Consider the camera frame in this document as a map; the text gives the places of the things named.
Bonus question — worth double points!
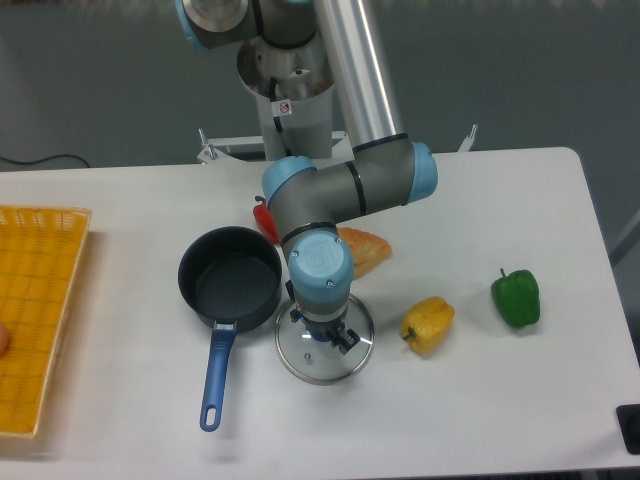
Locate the green bell pepper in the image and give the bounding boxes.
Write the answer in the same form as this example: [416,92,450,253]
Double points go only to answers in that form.
[491,268,541,329]

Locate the black floor cable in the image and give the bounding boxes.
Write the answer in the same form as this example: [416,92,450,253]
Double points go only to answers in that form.
[0,154,91,169]

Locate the black corner object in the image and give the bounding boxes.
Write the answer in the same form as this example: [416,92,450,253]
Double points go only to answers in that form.
[616,404,640,455]

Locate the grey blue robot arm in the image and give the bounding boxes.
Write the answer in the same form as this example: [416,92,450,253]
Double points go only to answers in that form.
[176,1,438,352]

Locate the red bell pepper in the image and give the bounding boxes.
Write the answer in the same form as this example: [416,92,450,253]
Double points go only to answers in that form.
[253,195,279,245]

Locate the yellow woven basket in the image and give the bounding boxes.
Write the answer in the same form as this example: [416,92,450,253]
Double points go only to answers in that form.
[1,205,92,438]

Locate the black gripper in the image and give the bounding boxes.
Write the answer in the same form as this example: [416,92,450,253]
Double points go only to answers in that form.
[285,280,360,354]

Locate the white left bracket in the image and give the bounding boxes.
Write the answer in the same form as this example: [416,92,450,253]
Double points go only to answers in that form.
[196,128,266,164]

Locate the yellow bell pepper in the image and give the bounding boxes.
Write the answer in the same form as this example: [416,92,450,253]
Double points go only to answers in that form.
[399,296,455,356]

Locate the white right bracket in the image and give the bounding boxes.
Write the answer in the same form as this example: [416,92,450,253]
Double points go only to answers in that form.
[458,123,478,153]

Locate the glass pot lid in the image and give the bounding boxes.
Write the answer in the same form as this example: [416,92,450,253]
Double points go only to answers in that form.
[275,295,375,385]

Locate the orange bread pastry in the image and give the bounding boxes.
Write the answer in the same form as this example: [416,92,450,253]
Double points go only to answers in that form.
[338,227,392,279]

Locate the dark pot blue handle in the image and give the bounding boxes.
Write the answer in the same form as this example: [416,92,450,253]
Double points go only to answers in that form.
[178,226,282,432]

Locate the white bracket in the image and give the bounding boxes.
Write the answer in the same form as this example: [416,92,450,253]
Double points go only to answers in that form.
[196,128,266,164]
[458,123,478,153]

